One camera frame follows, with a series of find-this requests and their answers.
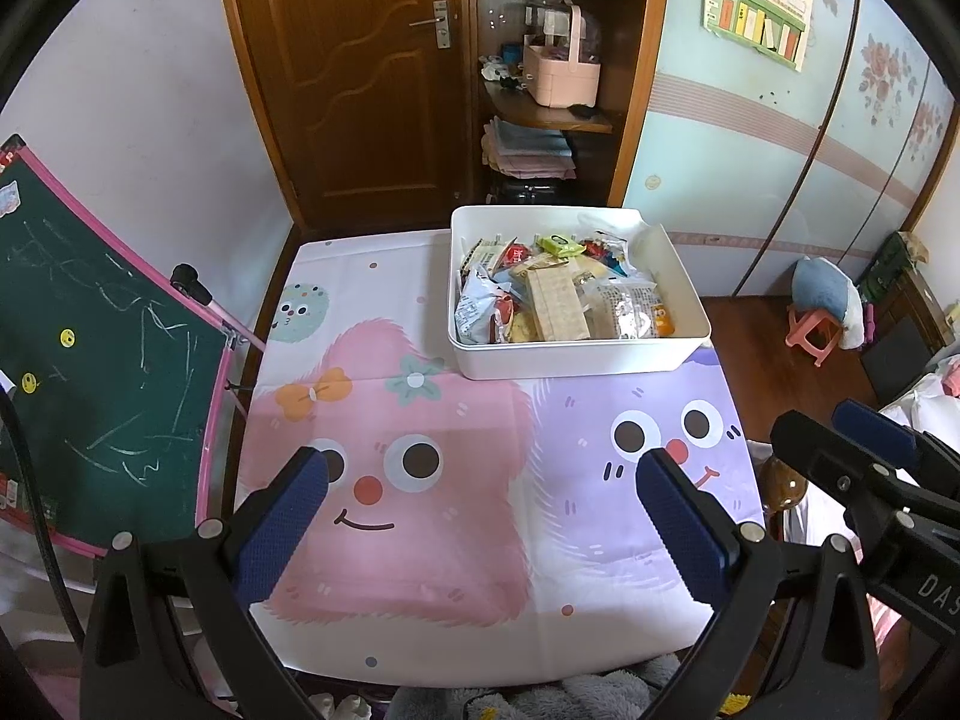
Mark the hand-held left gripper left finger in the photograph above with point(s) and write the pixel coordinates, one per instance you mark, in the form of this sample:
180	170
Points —
281	525

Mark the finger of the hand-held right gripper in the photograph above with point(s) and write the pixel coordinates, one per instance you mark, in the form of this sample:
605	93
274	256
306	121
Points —
874	427
817	442

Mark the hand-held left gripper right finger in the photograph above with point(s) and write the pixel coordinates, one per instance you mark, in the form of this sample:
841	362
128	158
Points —
682	525

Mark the orange and white snack bar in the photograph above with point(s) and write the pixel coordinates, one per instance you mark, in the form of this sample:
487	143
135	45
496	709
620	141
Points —
662	321

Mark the white plastic bin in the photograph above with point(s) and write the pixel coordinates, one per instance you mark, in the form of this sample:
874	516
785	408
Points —
570	360

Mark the clear printed snack packet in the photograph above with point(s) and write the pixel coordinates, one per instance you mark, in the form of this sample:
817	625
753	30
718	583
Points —
622	307

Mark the beige cracker packet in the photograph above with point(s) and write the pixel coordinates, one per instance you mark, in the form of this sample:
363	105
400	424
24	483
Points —
556	307

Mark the yellow noodle snack packet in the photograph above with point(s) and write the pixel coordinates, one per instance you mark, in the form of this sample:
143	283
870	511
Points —
521	328

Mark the large yellow cake packet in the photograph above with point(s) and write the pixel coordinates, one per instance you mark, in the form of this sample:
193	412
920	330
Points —
592	268

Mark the white snack bag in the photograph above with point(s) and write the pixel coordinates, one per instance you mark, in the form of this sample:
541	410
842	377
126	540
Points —
472	311

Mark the green and yellow packet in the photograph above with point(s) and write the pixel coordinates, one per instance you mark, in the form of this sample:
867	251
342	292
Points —
561	244

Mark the red snack packet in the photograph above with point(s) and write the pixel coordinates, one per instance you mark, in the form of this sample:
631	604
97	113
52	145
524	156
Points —
517	253

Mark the red-trimmed snack packet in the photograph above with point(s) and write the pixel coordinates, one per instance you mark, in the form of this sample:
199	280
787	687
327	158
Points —
487	251

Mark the white pillow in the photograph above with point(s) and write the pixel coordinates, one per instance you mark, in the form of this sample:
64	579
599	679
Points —
937	412

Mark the dark wooden cabinet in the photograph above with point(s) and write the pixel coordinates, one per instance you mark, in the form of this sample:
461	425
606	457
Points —
900	345

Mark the pink plastic stool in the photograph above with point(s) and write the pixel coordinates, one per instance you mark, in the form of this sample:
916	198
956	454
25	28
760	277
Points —
810	330

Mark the small pink stool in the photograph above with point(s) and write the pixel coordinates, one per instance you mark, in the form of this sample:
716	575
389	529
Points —
821	285

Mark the cartoon printed tablecloth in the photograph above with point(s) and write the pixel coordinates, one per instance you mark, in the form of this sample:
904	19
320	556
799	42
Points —
465	540

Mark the grey fluffy cloth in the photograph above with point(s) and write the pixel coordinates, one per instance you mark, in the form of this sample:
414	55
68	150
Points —
585	697

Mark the pale blue floral wardrobe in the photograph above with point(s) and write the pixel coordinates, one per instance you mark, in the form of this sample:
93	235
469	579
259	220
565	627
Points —
735	150

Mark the black suitcase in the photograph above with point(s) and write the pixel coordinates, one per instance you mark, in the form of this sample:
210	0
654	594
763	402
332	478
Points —
529	193

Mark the stack of folded cloths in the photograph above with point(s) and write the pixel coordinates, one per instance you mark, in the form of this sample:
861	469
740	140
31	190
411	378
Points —
529	154

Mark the wooden corner shelf unit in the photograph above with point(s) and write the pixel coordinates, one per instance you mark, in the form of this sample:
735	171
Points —
637	52

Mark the brown wooden door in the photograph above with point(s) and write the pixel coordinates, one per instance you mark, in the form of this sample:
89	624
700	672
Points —
352	90

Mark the wooden chair post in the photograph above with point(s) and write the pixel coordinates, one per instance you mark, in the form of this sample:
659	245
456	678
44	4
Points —
784	487

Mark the green chalkboard with pink frame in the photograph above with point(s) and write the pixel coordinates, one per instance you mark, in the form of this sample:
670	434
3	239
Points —
112	360

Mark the wall poster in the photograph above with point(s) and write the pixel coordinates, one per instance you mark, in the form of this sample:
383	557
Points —
757	15

